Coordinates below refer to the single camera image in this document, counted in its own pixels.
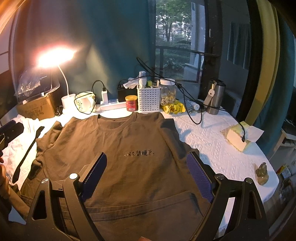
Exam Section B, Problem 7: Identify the dark brown t-shirt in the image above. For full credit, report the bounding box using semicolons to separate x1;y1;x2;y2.
21;113;209;240

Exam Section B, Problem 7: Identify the plastic bag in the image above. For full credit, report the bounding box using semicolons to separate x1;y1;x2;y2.
15;67;48;98

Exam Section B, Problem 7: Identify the black strap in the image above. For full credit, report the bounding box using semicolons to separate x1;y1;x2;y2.
11;126;45;184

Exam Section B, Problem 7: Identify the steel thermos flask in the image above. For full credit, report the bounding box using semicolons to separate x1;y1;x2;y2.
203;79;226;115

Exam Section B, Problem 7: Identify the yellow curtain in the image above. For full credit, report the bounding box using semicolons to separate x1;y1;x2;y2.
245;1;280;125

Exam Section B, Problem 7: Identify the white cartoon mug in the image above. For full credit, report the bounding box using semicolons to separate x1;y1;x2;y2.
74;91;96;114

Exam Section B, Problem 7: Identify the black cable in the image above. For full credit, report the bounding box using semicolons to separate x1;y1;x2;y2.
135;56;246;142

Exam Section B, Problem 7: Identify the small green figurine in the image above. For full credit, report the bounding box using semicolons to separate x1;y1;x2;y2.
255;162;269;186

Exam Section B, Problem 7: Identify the red tin can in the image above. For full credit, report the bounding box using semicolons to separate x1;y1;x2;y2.
125;95;137;111

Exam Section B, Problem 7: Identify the black power adapter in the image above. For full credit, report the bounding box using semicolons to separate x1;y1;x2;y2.
117;84;137;102

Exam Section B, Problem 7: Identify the clear snack jar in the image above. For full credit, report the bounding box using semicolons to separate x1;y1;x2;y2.
159;78;177;106

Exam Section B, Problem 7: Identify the cardboard box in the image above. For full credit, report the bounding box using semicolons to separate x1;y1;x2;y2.
16;87;63;121

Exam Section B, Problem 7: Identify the white perforated basket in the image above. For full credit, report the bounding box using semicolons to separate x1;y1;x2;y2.
137;87;161;113

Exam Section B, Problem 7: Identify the teal curtain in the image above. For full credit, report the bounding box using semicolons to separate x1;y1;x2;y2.
11;1;156;98

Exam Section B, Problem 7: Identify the left hand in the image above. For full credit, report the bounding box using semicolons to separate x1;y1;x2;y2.
0;158;11;199

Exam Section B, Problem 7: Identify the white charger plug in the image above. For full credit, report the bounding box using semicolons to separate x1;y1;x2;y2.
101;90;108;105

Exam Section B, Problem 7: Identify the white knitted table cover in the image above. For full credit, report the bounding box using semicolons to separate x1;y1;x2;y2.
0;105;280;239

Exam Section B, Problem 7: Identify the yellow snack packet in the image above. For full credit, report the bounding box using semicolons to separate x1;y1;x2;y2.
162;100;186;114

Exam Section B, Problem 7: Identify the tissue pack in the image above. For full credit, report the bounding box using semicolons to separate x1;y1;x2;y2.
226;121;264;152

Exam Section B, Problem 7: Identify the white power strip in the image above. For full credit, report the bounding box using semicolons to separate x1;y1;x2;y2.
95;99;126;112

